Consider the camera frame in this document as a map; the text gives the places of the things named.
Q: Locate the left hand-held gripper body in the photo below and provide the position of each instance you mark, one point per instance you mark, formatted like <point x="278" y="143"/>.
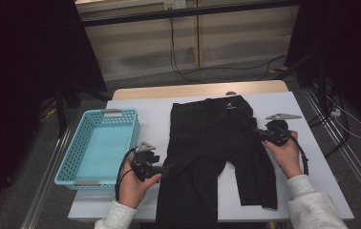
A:
<point x="145" y="162"/>

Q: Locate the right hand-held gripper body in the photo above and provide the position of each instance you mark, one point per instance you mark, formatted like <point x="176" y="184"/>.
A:
<point x="279" y="133"/>

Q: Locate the black pants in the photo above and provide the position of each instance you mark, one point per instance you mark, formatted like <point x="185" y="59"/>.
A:
<point x="197" y="143"/>

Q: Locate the light blue plastic basket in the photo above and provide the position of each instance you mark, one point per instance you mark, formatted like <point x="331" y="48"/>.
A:
<point x="99" y="152"/>

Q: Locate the person's right hand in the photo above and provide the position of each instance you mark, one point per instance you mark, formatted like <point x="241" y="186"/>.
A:
<point x="285" y="159"/>

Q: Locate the person's left hand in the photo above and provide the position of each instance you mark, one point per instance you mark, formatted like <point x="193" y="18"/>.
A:
<point x="134" y="191"/>

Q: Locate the white power plug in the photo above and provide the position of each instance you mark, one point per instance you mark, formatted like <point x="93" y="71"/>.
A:
<point x="335" y="112"/>

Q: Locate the black metal stand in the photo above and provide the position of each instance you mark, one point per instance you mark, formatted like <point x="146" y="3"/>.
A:
<point x="322" y="89"/>

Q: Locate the yellow floor tape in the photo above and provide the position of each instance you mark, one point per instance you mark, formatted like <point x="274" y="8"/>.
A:
<point x="279" y="69"/>
<point x="50" y="113"/>

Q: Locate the wooden table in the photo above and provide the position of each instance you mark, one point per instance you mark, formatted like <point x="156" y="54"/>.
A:
<point x="185" y="90"/>

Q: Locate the black tripod stand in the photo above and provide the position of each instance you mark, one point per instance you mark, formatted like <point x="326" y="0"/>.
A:
<point x="61" y="111"/>

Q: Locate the narrow black curtain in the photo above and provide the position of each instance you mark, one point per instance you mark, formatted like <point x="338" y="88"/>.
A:
<point x="344" y="38"/>

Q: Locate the black horizontal bar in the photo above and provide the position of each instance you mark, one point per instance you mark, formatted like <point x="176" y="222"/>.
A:
<point x="185" y="12"/>

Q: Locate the wide black curtain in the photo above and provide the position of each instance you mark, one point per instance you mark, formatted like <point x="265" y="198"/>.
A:
<point x="16" y="63"/>

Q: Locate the aluminium floor rail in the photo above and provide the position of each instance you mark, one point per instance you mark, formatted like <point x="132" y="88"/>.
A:
<point x="353" y="162"/>
<point x="46" y="181"/>

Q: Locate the white wall outlet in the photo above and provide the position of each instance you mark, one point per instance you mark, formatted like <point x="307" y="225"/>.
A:
<point x="174" y="4"/>

